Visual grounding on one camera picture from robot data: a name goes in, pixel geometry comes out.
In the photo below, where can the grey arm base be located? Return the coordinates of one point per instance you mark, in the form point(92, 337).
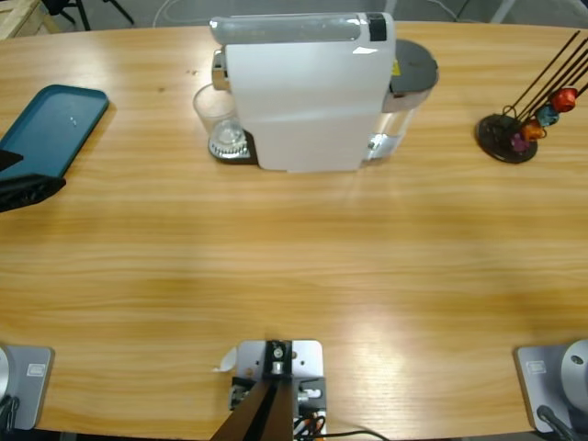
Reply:
point(27, 390)
point(551, 381)

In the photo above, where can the orange coffee capsule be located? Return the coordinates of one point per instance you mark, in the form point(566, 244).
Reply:
point(532, 132)

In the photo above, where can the clear water tank dark lid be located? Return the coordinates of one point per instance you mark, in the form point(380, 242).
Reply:
point(413, 64)

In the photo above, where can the dark camera post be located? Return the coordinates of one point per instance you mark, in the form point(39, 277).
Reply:
point(271, 413)

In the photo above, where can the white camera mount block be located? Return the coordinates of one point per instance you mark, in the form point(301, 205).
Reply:
point(308, 358)

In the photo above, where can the wooden crate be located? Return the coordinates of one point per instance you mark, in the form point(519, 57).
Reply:
point(23, 18)

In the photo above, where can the teal coffee capsule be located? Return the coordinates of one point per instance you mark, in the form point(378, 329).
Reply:
point(547, 116)

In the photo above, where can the black chair legs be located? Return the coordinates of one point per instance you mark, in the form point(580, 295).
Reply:
point(82, 11)

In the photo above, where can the teal plastic tray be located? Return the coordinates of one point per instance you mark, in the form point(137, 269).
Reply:
point(50, 124)

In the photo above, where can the purple coffee capsule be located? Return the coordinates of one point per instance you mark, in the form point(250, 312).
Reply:
point(519, 143)

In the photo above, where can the white capsule coffee machine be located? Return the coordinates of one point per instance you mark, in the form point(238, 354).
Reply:
point(303, 105)

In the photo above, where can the grey metal post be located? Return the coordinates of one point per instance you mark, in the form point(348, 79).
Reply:
point(503, 11)

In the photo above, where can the black capsule holder with rods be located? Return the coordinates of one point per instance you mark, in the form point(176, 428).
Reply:
point(494, 133)

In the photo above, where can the chrome drip tray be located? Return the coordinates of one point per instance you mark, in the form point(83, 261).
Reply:
point(220, 154)

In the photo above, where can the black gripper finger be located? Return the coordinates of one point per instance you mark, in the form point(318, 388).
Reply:
point(27, 192)
point(7, 160)

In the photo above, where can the clear drinking glass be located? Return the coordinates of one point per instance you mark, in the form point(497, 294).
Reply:
point(213, 110)

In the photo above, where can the red coffee capsule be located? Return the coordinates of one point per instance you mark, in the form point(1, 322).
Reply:
point(563, 100)

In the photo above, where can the white tape tab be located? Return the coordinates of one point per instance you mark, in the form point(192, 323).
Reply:
point(227, 360)

